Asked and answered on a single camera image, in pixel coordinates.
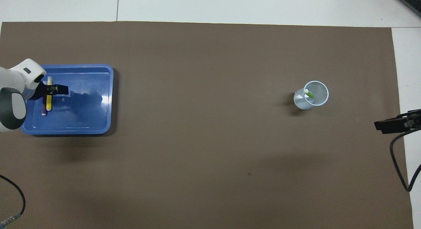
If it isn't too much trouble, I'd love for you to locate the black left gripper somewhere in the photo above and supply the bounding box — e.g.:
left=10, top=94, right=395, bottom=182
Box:
left=28, top=80, right=68, bottom=101

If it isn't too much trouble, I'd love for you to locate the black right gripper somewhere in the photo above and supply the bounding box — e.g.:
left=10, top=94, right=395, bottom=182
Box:
left=374, top=109, right=421, bottom=135

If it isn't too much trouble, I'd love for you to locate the yellow pen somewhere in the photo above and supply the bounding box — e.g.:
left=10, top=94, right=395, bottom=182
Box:
left=46, top=77, right=53, bottom=111

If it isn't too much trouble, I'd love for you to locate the purple pen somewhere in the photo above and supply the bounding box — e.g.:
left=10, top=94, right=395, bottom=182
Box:
left=41, top=80, right=47, bottom=116

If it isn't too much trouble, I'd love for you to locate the blue plastic tray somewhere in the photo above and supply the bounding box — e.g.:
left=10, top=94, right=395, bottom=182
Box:
left=20, top=64, right=114, bottom=135

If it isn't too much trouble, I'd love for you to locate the clear plastic cup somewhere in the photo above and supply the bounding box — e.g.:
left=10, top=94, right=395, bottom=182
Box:
left=293, top=80, right=329, bottom=110

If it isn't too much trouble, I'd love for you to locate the grey ribbed device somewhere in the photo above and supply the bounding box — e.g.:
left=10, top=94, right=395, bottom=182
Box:
left=397, top=0, right=421, bottom=13

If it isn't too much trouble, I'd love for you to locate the brown table mat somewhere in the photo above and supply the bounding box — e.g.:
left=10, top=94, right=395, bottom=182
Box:
left=0, top=21, right=414, bottom=229

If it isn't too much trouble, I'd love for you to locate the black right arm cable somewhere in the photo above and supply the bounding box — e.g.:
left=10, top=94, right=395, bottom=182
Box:
left=390, top=127, right=421, bottom=192

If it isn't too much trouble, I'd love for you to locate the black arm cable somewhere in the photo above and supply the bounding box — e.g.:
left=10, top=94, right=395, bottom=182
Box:
left=0, top=174, right=26, bottom=224
left=390, top=127, right=421, bottom=192

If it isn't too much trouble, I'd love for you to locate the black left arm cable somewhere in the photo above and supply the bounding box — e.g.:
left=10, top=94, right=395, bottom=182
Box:
left=0, top=174, right=26, bottom=224

